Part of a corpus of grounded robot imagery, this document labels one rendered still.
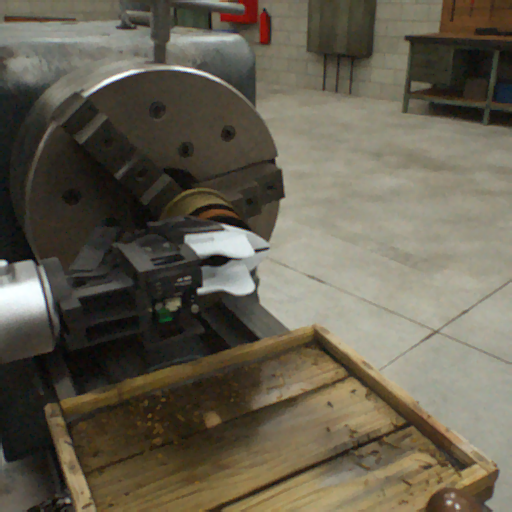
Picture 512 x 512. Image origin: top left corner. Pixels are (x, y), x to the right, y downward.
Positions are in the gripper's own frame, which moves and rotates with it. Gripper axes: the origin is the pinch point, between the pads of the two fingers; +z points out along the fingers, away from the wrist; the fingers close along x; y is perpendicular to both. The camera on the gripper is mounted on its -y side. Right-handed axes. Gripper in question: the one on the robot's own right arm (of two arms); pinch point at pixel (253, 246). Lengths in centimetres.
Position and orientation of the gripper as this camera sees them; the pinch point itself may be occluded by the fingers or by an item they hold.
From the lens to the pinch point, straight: 56.5
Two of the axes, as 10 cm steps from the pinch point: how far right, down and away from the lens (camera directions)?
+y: 4.8, 3.8, -7.9
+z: 8.8, -2.1, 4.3
